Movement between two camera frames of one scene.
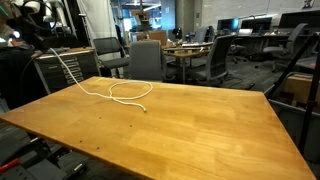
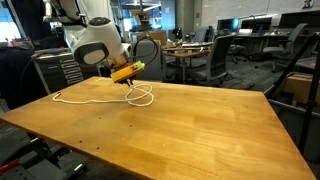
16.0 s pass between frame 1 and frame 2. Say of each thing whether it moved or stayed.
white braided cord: moved
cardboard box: stayed
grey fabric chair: stayed
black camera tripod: stayed
